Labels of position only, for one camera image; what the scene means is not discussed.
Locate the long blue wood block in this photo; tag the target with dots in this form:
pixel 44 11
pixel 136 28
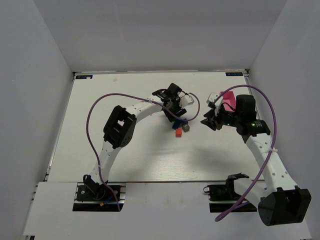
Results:
pixel 176 124

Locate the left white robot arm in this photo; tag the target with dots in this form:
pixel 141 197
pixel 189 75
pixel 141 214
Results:
pixel 120 126

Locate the blue table label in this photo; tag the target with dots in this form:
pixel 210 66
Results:
pixel 83 77
pixel 233 74

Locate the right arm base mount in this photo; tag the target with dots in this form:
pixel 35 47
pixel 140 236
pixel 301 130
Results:
pixel 221 200

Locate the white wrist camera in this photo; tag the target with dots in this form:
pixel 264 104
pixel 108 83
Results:
pixel 186 100
pixel 214 100

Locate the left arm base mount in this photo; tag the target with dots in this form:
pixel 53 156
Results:
pixel 85 201

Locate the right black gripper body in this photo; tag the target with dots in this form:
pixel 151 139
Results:
pixel 215 119

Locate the pink plastic box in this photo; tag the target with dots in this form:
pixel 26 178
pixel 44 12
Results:
pixel 229 101

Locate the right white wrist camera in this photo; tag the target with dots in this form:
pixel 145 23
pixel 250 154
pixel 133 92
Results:
pixel 214 100

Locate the left blue table label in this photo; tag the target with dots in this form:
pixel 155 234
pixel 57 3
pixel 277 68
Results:
pixel 83 77

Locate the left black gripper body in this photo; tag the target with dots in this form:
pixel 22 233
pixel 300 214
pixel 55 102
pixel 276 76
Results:
pixel 175 114

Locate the red wood cube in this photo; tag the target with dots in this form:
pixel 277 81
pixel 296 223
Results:
pixel 178 132

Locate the aluminium table edge rail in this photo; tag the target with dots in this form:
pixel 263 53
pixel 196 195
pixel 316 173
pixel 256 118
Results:
pixel 246 75

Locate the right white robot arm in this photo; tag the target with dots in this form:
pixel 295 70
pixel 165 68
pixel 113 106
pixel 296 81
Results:
pixel 281 201

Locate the small blue wood cube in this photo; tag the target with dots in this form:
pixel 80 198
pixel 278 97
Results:
pixel 184 122

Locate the olive grey wood cube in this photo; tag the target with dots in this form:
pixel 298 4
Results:
pixel 185 127

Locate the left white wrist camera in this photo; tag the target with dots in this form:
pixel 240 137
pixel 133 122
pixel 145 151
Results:
pixel 186 100

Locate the right blue table label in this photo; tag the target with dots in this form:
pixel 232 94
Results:
pixel 233 74

